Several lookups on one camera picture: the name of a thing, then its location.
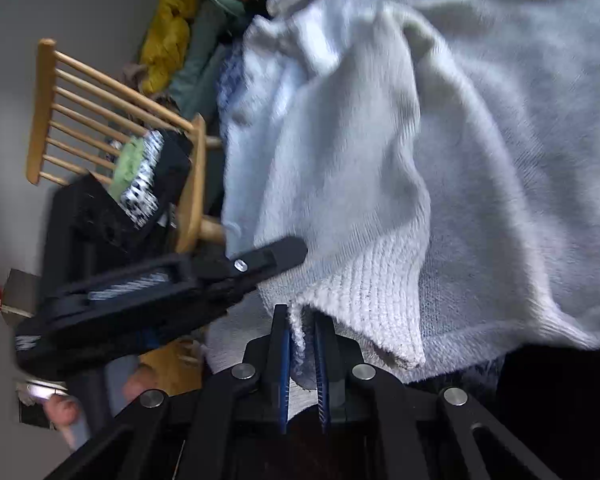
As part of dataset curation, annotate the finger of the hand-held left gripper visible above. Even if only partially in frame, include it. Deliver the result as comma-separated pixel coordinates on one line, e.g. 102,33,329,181
42,175,131,292
195,237,308,285

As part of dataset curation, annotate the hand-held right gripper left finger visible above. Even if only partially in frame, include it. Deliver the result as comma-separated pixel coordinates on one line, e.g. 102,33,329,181
45,304,290,480

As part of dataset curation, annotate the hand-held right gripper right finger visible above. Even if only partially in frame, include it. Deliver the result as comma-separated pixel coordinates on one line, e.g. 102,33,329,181
314,312,561,480

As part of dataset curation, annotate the white fluffy sweater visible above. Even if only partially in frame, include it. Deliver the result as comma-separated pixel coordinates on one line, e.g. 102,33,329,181
202,0,600,421

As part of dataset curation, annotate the person's left hand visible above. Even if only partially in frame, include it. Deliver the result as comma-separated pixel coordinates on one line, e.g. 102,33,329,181
44,367,157,431

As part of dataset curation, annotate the black and white spotted cloth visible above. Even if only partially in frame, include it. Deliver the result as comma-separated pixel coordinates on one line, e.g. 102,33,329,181
119,130,162,231

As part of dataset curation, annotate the green folded cloth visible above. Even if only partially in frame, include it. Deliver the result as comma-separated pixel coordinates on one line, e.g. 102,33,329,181
107,137,148,198

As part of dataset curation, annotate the light wooden spindle chair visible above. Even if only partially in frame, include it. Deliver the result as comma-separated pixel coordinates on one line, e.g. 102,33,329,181
26,38,228,256

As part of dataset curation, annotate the black folded cloth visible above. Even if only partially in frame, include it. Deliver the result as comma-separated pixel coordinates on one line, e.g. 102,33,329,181
72,130,195,257

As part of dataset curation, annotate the blue tie-dye blanket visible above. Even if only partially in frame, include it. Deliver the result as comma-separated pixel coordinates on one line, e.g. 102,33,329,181
216,42,248,113

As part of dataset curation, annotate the teal folded bedding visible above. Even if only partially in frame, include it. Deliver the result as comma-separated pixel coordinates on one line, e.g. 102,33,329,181
167,0,233,107

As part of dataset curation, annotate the yellow jacket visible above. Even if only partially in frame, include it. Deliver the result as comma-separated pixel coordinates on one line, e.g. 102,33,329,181
139,0,202,96

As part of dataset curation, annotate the grey wall box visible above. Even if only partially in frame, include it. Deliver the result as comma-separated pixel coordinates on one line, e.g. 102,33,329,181
1,267,47,319

